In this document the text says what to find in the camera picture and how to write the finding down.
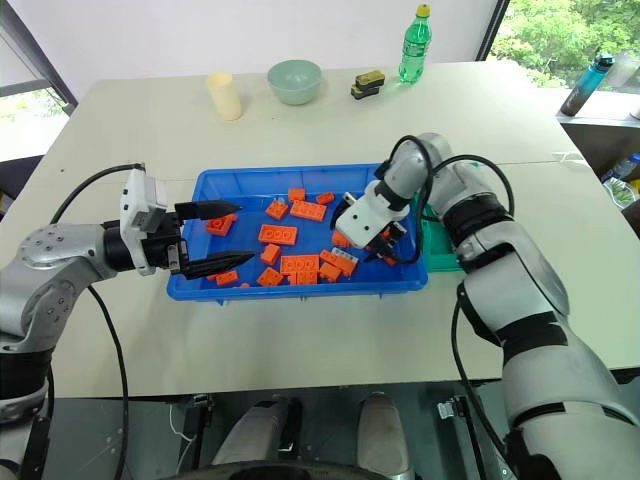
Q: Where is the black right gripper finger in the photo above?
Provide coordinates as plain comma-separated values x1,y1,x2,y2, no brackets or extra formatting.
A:
362,239,392,264
332,192,355,232

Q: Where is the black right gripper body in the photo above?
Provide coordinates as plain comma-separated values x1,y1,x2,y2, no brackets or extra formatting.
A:
367,218,407,260

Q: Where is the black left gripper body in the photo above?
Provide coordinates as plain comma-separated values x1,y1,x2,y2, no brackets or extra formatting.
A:
141,209,191,274

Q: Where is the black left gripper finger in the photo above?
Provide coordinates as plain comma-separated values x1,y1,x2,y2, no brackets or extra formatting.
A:
179,251,258,281
174,199,245,222

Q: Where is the blue plastic bin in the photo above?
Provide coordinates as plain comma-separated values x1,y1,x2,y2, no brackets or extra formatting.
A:
165,163,431,303

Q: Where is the green plastic bin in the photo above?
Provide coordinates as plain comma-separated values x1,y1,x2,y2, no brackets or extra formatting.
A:
416,201,467,274

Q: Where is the orange brick with grey piece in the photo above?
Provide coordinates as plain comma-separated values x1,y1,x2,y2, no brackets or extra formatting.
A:
319,246,360,276

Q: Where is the cream plastic cup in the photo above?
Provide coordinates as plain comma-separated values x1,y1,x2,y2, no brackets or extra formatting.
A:
205,71,243,121

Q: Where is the pale green bowl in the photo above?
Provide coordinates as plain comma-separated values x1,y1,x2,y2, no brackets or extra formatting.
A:
266,59,323,107

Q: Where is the black metal table clamp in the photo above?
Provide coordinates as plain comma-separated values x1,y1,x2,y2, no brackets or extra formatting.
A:
436,395,472,422
185,393,215,437

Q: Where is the grey rounded robot leg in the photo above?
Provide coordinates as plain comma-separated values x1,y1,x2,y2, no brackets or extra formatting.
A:
211,397,303,472
356,392,417,480

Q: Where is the green plastic soda bottle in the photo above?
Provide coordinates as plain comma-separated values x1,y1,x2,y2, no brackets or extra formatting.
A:
398,3,433,86

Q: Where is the grey side shelf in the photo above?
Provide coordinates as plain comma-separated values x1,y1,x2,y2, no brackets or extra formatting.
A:
555,113,640,182

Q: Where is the black rounded robot torso rim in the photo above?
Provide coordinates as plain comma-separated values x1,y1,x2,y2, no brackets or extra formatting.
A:
183,460,417,480

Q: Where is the clear plastic bottle blue cap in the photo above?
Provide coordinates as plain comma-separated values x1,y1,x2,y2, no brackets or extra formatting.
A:
599,151,640,187

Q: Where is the blue sports water bottle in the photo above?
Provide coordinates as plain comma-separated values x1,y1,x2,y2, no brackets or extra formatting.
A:
559,51,616,118

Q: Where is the translucent grey bottle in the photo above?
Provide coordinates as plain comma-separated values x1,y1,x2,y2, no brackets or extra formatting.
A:
606,49,640,94

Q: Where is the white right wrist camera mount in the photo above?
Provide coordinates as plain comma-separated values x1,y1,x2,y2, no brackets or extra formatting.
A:
333,180,409,250

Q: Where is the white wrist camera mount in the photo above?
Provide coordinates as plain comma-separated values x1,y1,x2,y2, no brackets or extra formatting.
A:
118,167,170,277
333,180,409,250

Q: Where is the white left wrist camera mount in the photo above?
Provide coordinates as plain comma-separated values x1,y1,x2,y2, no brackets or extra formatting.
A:
118,167,170,277

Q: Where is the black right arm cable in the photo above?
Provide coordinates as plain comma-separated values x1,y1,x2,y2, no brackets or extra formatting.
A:
388,133,517,454

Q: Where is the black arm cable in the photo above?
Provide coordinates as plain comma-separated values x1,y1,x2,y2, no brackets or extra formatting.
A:
388,133,517,454
48,161,147,480

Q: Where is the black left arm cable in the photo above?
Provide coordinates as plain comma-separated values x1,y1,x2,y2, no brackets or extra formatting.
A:
48,161,147,480

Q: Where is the thin white cable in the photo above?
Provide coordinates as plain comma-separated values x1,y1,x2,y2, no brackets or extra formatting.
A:
168,401,197,442

